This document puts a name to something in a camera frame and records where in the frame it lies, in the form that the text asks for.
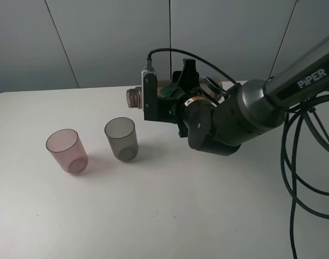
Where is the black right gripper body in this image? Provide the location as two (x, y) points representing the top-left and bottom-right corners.
(157, 89), (216, 138)

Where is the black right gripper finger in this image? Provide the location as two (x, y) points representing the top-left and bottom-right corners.
(172, 58), (199, 94)

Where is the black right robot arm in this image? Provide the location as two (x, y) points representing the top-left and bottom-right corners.
(141, 36), (329, 156)

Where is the grey translucent plastic cup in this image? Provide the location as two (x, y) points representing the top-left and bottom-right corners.
(104, 117), (139, 162)

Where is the pink translucent plastic cup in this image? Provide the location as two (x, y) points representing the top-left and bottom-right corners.
(46, 129), (88, 174)

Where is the black camera cable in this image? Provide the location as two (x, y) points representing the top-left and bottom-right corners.
(145, 48), (237, 84)

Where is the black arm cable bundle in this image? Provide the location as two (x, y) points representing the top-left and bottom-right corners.
(280, 90), (329, 259)

